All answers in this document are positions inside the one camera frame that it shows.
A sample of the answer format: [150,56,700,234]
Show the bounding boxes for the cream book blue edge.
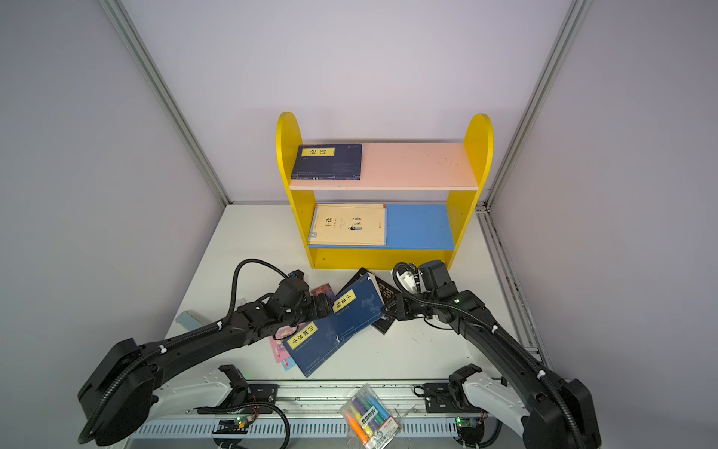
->
[309,204,387,246]

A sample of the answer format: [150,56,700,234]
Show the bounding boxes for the dark blue book yellow label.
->
[291,143,363,181]

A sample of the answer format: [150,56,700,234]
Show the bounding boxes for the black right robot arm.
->
[385,260,602,448]

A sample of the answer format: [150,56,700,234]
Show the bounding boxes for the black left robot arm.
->
[78,258,332,446]

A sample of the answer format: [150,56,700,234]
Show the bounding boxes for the dark blue bottom book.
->
[282,318,342,378]

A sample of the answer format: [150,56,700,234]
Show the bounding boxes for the pink children's book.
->
[270,284,336,364]

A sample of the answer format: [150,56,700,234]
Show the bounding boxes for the black book gold lettering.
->
[341,268,399,335]

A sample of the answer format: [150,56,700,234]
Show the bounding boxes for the light blue thin book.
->
[280,357,297,372]

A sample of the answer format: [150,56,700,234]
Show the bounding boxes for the yellow shelf pink blue boards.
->
[276,112,495,271]

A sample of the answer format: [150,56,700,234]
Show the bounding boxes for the pack of coloured markers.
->
[340,384,400,449]

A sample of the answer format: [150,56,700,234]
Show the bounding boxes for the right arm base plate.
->
[412,364,484,415]

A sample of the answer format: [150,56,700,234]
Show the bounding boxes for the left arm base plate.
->
[196,365,279,415]

